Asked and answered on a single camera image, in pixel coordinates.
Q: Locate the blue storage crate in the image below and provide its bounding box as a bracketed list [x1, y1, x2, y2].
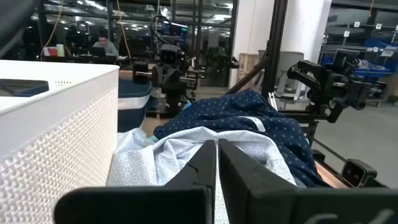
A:
[354, 58, 392, 78]

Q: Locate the wooden crate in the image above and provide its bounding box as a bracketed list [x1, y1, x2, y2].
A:
[238, 52, 261, 82]

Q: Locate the light blue patterned cloth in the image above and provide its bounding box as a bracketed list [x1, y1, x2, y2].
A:
[106, 126, 298, 224]

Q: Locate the yellow hanging cable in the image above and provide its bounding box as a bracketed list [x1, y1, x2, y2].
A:
[40, 0, 65, 62]
[115, 0, 133, 65]

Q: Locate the black table-level camera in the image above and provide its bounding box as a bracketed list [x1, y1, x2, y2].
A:
[340, 159, 378, 189]

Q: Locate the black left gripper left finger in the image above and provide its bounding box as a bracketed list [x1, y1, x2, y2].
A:
[53, 139, 218, 224]

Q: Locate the blue fabric bin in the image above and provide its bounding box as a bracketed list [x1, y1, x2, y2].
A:
[117, 78, 153, 133]

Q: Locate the person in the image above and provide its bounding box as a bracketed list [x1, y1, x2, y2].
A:
[92, 34, 120, 58]

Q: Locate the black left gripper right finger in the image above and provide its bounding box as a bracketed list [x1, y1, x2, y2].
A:
[218, 138, 398, 224]

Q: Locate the black aluminium table frame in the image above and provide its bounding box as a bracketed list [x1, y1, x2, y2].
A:
[226, 0, 330, 147]

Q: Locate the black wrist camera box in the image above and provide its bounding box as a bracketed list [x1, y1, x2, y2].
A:
[159, 44, 182, 65]

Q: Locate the white perforated plastic basket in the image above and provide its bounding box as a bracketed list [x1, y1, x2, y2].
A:
[0, 59, 121, 224]

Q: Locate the navy dotted cloth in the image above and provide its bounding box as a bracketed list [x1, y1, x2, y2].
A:
[153, 88, 330, 189]

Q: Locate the grey chair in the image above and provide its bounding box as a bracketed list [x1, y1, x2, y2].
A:
[257, 49, 307, 102]

